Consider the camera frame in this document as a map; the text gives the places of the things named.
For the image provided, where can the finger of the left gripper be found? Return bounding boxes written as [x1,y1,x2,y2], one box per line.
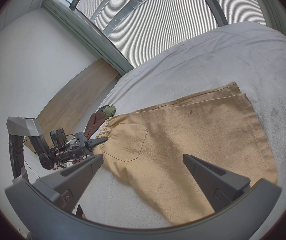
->
[88,137,108,149]

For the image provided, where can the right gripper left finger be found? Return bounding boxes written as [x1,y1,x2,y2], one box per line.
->
[34,155,104,212]

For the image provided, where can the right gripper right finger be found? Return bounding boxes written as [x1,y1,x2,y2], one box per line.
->
[183,155,251,212]

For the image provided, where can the tan shorts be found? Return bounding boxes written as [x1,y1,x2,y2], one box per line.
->
[93,81,278,227]

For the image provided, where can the bed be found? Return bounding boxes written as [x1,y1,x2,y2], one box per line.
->
[23,20,286,232]

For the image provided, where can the brown garment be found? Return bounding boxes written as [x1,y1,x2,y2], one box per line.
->
[85,112,108,138]

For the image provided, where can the green garment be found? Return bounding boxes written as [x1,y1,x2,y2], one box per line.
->
[102,105,117,117]

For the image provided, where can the grey-green curtain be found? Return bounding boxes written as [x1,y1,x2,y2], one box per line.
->
[43,0,133,76]
[254,0,286,34]

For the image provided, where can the window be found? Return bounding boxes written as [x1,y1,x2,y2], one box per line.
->
[55,0,268,68]

